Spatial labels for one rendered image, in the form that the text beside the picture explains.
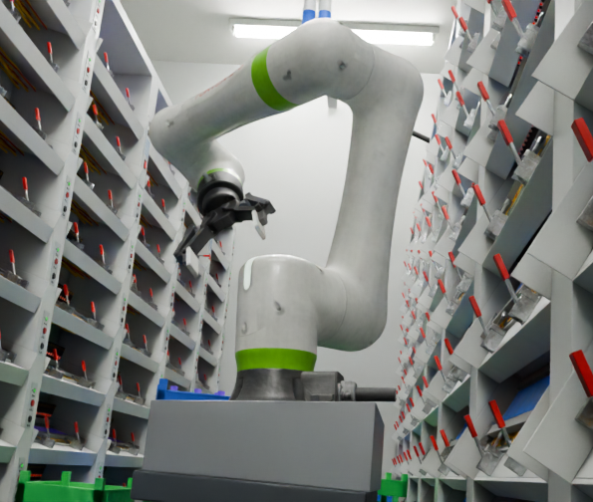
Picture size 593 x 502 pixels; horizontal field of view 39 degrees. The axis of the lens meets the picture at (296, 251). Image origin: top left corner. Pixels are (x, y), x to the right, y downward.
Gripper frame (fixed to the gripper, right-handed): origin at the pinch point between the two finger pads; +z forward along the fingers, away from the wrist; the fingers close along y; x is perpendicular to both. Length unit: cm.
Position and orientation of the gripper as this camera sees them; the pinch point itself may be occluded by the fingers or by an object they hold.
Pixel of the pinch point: (225, 249)
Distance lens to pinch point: 146.0
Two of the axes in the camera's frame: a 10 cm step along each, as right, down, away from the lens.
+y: 8.7, -4.8, -1.2
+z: 1.2, 4.4, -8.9
